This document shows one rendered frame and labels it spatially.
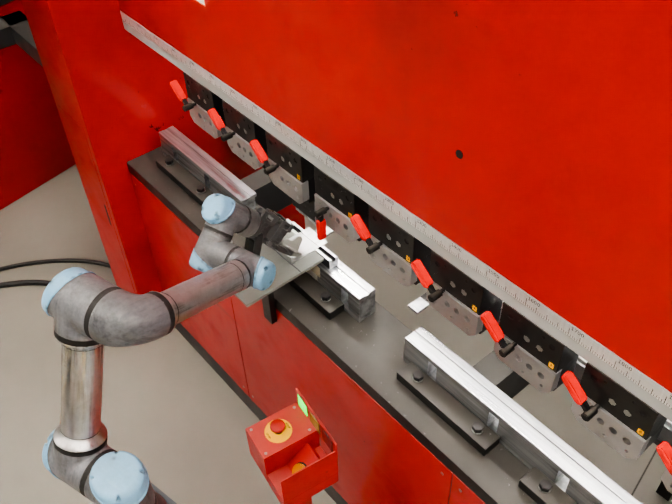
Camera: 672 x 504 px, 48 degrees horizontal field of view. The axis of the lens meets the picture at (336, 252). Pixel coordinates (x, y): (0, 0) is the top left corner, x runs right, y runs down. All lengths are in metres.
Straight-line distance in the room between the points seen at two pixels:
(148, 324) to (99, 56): 1.22
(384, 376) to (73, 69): 1.35
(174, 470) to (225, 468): 0.19
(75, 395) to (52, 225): 2.35
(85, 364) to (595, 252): 1.03
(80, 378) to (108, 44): 1.22
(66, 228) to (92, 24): 1.65
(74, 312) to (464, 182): 0.80
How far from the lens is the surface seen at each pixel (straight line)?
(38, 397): 3.27
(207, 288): 1.65
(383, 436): 2.08
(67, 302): 1.58
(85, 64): 2.54
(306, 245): 2.13
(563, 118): 1.23
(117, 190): 2.81
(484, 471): 1.85
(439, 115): 1.42
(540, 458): 1.81
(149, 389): 3.15
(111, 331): 1.53
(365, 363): 2.00
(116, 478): 1.76
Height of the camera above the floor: 2.46
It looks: 44 degrees down
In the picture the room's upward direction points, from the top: 2 degrees counter-clockwise
